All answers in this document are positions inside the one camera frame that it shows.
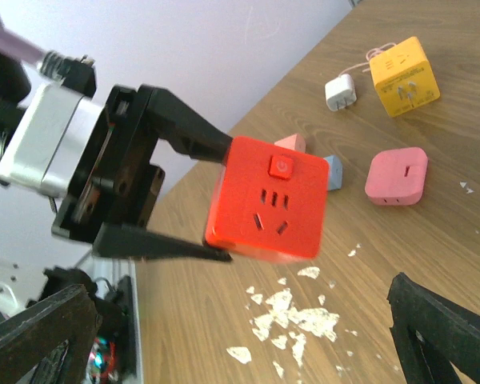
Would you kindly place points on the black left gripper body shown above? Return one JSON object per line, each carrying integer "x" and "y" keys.
{"x": 112, "y": 182}

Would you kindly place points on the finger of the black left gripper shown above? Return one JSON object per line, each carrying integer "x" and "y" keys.
{"x": 187, "y": 132}
{"x": 136, "y": 243}

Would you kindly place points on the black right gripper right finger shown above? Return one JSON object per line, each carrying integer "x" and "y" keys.
{"x": 433, "y": 336}

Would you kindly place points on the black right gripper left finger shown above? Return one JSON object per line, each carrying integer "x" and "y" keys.
{"x": 67, "y": 319}

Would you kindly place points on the red cube socket adapter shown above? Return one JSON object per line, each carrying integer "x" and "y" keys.
{"x": 269, "y": 203}

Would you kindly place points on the blue USB charger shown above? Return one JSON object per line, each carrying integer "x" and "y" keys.
{"x": 335, "y": 172}

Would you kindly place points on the white USB charger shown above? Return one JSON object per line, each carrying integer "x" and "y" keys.
{"x": 340, "y": 92}

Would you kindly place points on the large pink plug adapter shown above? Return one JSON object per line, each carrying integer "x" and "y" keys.
{"x": 397, "y": 177}

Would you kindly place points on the yellow cube socket adapter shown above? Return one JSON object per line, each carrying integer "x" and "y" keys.
{"x": 403, "y": 78}

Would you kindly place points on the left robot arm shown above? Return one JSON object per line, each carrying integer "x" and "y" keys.
{"x": 24, "y": 67}

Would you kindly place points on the white paper scraps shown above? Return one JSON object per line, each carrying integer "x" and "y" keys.
{"x": 329, "y": 321}

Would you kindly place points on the aluminium frame rail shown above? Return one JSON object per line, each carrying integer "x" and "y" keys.
{"x": 117, "y": 284}

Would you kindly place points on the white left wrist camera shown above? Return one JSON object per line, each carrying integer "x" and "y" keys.
{"x": 49, "y": 142}

